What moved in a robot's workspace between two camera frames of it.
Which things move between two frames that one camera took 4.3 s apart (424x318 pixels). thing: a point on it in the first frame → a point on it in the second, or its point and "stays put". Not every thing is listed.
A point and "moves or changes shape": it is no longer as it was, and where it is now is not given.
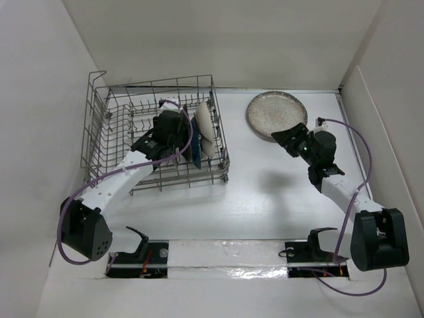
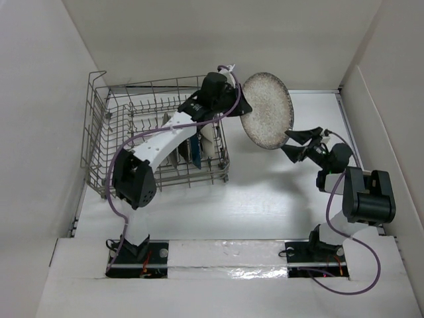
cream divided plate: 205,130 stays put
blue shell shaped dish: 195,143 stays put
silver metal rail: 224,265 stays put
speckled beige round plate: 273,112 moves or changes shape
